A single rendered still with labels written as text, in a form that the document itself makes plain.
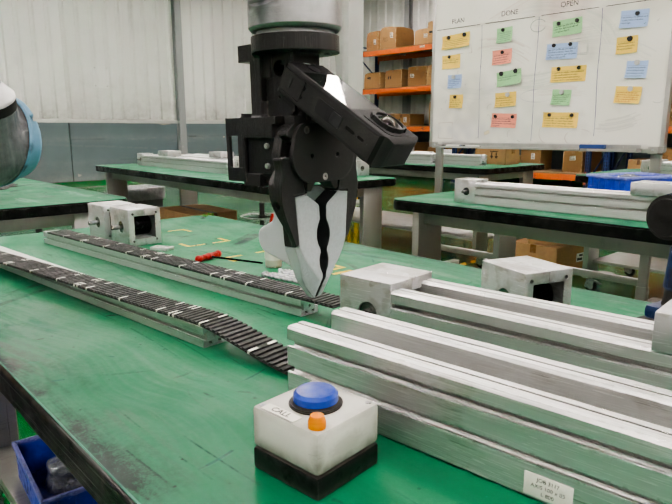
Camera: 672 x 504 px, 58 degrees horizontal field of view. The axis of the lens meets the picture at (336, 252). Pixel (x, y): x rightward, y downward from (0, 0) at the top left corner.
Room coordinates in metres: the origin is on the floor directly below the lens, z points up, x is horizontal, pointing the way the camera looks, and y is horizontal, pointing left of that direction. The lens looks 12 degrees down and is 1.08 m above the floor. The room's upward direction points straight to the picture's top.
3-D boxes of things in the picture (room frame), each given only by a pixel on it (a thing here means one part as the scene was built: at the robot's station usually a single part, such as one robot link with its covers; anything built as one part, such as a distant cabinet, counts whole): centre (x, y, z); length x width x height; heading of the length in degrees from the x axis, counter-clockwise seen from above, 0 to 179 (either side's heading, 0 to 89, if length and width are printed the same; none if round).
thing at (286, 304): (1.27, 0.40, 0.79); 0.96 x 0.04 x 0.03; 48
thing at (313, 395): (0.50, 0.02, 0.84); 0.04 x 0.04 x 0.02
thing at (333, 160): (0.52, 0.04, 1.09); 0.09 x 0.08 x 0.12; 48
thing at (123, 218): (1.57, 0.54, 0.83); 0.11 x 0.10 x 0.10; 135
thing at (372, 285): (0.84, -0.06, 0.83); 0.12 x 0.09 x 0.10; 138
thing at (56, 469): (1.31, 0.62, 0.27); 0.31 x 0.21 x 0.10; 38
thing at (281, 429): (0.50, 0.01, 0.81); 0.10 x 0.08 x 0.06; 138
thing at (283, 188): (0.48, 0.03, 1.03); 0.05 x 0.02 x 0.09; 138
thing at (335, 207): (0.52, 0.02, 0.98); 0.06 x 0.03 x 0.09; 48
